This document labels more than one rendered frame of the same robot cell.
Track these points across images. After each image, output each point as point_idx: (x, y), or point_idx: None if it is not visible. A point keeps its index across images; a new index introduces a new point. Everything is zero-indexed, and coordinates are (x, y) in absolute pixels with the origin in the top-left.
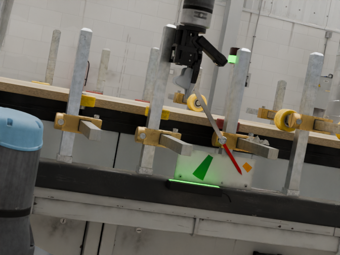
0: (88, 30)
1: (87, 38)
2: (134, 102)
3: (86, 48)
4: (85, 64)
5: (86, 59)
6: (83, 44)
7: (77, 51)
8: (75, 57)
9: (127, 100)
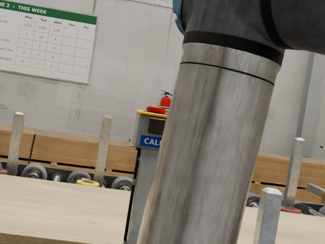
0: (277, 192)
1: (275, 204)
2: (302, 242)
3: (273, 219)
4: (272, 241)
5: (273, 235)
6: (269, 213)
7: (260, 223)
8: (257, 231)
9: (282, 225)
